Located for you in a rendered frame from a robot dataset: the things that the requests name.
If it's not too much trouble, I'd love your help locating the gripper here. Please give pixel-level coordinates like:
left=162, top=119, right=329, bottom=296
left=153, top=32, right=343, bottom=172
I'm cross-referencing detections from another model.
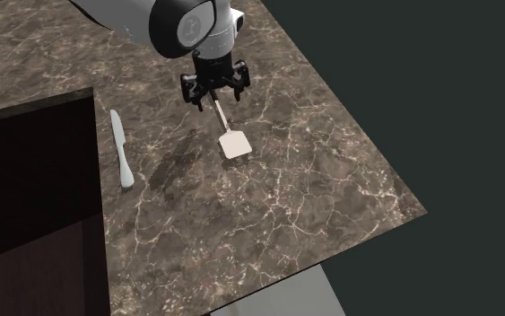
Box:
left=179, top=49, right=252, bottom=113

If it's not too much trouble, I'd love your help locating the white spatula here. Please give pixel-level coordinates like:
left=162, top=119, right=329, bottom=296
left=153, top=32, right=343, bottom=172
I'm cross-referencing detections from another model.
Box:
left=208, top=89, right=254, bottom=161

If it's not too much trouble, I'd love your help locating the white table knife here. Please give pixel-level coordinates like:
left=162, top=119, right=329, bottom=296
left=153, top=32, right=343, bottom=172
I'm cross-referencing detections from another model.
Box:
left=109, top=109, right=136, bottom=189

